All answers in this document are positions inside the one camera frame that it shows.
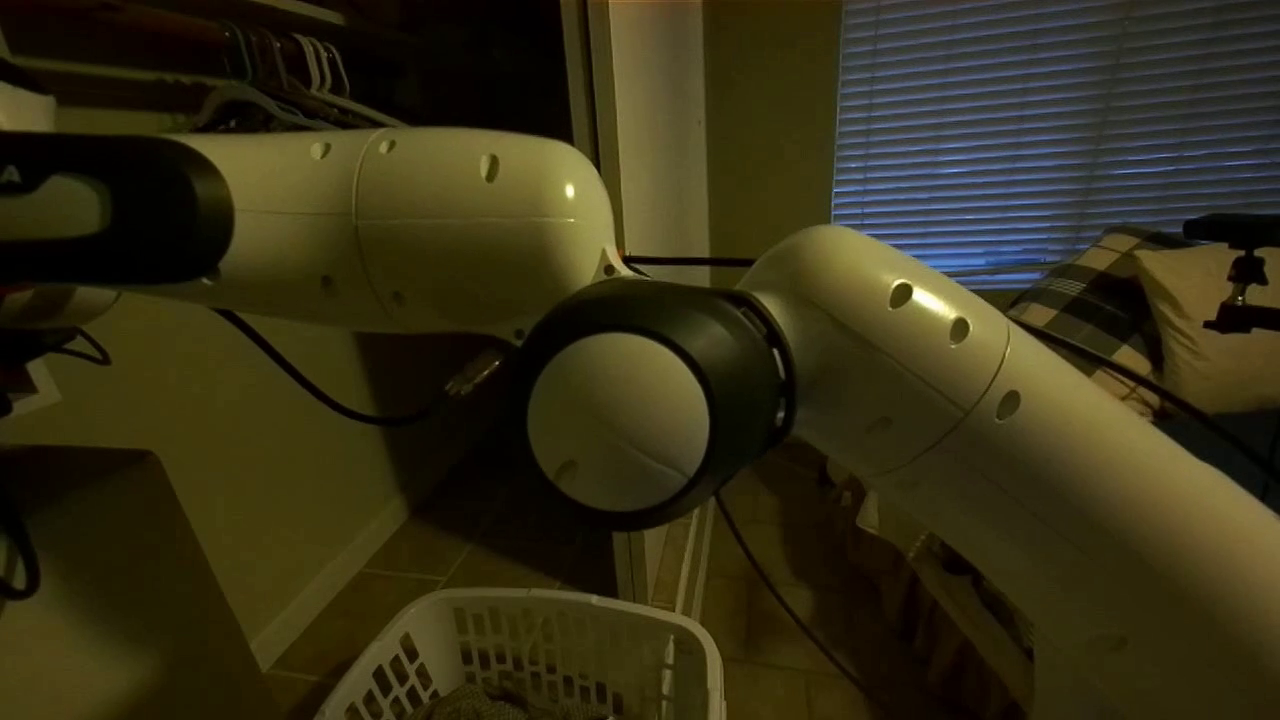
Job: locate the white baseboard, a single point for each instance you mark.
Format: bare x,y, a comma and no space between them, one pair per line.
332,575

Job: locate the plaid pillow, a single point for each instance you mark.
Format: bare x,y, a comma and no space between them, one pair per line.
1092,301

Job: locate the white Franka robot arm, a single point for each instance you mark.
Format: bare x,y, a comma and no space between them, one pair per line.
934,373

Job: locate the crumpled clothes pile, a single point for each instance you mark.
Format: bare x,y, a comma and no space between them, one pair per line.
523,704

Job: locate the white plastic laundry basket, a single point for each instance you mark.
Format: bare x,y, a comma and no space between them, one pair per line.
575,610

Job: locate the black camera on mount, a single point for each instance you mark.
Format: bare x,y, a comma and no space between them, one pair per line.
1247,272

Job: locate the plain white pillow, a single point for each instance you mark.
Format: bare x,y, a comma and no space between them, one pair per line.
1203,360

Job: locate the white door floor track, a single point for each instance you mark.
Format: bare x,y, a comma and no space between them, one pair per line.
692,560

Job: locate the white plastic hanger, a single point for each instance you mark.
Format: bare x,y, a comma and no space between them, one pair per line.
314,66

